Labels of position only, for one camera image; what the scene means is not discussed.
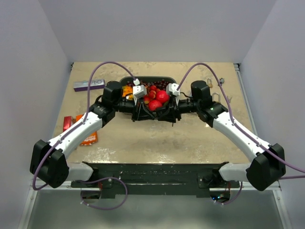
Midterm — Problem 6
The grey fruit tray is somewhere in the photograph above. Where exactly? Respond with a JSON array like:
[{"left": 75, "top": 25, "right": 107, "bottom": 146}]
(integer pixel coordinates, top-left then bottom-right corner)
[{"left": 118, "top": 76, "right": 176, "bottom": 114}]

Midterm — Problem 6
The red apple front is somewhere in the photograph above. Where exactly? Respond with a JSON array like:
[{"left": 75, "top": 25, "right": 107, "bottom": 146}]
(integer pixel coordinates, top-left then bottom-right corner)
[{"left": 148, "top": 100, "right": 163, "bottom": 111}]

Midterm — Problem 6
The purple silver toothpaste box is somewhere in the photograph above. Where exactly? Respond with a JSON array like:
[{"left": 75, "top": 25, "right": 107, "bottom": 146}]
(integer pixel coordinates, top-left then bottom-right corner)
[{"left": 72, "top": 79, "right": 106, "bottom": 93}]

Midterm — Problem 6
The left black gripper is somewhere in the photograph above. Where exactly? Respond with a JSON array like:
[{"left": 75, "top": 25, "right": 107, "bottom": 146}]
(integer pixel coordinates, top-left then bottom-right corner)
[{"left": 114, "top": 96, "right": 156, "bottom": 122}]

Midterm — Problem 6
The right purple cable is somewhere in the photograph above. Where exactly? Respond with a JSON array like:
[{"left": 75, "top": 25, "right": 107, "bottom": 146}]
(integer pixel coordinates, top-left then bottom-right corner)
[{"left": 177, "top": 62, "right": 305, "bottom": 206}]

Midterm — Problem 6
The purple cable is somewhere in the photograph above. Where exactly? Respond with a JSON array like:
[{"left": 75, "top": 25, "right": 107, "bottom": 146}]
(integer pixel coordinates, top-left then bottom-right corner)
[
  {"left": 177, "top": 62, "right": 305, "bottom": 206},
  {"left": 32, "top": 61, "right": 138, "bottom": 210}
]

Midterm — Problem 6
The orange razor package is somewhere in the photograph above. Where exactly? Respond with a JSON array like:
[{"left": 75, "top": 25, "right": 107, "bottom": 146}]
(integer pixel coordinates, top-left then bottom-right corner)
[{"left": 75, "top": 114, "right": 98, "bottom": 146}]

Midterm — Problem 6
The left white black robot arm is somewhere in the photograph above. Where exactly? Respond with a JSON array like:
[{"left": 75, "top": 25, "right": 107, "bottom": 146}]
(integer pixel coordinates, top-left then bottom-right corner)
[{"left": 30, "top": 81, "right": 123, "bottom": 190}]

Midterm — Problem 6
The small brass closed padlock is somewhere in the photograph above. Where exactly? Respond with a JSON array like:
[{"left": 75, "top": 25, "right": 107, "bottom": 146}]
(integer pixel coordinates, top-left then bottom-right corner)
[{"left": 207, "top": 78, "right": 213, "bottom": 88}]

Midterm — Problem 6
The toy pineapple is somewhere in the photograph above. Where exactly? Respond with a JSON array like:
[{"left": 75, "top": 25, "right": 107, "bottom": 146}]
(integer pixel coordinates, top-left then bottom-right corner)
[{"left": 122, "top": 85, "right": 133, "bottom": 100}]

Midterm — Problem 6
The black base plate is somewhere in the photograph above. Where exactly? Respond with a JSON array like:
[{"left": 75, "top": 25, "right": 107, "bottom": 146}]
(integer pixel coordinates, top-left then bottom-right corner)
[{"left": 41, "top": 163, "right": 265, "bottom": 199}]

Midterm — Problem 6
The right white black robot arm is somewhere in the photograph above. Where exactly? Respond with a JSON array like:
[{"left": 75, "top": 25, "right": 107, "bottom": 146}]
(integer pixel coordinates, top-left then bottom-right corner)
[{"left": 161, "top": 81, "right": 286, "bottom": 191}]

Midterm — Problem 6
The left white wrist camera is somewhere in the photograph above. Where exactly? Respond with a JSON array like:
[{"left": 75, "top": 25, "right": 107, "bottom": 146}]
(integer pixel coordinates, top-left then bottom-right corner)
[{"left": 132, "top": 78, "right": 147, "bottom": 104}]

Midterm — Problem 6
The red small box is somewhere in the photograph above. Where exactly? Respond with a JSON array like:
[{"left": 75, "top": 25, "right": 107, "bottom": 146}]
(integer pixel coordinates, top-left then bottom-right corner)
[{"left": 63, "top": 116, "right": 74, "bottom": 132}]

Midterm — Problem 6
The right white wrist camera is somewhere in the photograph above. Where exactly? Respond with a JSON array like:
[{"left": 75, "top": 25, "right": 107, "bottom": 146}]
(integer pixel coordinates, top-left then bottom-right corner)
[{"left": 166, "top": 83, "right": 180, "bottom": 96}]

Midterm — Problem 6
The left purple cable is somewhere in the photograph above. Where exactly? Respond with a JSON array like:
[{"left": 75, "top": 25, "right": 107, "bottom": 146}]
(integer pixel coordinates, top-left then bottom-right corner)
[{"left": 32, "top": 61, "right": 138, "bottom": 210}]

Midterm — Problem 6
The red apple back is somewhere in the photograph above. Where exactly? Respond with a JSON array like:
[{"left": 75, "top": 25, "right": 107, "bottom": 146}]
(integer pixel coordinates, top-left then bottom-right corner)
[{"left": 155, "top": 90, "right": 170, "bottom": 104}]

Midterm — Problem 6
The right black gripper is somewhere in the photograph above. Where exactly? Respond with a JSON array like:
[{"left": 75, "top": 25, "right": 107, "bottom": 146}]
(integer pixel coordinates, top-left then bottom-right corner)
[{"left": 157, "top": 96, "right": 199, "bottom": 124}]

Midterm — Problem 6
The red cherries cluster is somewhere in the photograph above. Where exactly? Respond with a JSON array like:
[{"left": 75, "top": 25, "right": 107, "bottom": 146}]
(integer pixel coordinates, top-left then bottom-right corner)
[{"left": 143, "top": 85, "right": 160, "bottom": 104}]

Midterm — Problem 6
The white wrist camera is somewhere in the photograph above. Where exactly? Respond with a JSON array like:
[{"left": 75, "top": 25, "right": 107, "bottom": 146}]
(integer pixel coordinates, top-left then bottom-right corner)
[
  {"left": 166, "top": 83, "right": 180, "bottom": 96},
  {"left": 132, "top": 78, "right": 147, "bottom": 104}
]

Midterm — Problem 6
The brass long-shackle padlock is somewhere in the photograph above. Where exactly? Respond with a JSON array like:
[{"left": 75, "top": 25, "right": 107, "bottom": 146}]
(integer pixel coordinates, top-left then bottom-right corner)
[{"left": 212, "top": 93, "right": 221, "bottom": 103}]

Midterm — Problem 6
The dark grapes bunch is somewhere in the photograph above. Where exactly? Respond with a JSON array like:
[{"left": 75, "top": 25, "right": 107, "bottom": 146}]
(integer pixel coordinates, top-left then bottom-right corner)
[{"left": 140, "top": 79, "right": 171, "bottom": 90}]

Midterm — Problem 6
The red apple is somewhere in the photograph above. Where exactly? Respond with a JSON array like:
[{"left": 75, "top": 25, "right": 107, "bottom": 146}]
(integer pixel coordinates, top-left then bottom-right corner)
[
  {"left": 148, "top": 100, "right": 163, "bottom": 111},
  {"left": 155, "top": 90, "right": 170, "bottom": 104}
]

